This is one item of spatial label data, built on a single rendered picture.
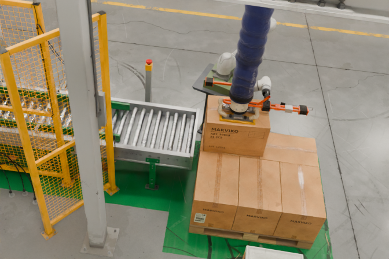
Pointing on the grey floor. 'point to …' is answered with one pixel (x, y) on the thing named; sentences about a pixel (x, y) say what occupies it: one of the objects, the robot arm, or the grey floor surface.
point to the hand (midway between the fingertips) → (266, 105)
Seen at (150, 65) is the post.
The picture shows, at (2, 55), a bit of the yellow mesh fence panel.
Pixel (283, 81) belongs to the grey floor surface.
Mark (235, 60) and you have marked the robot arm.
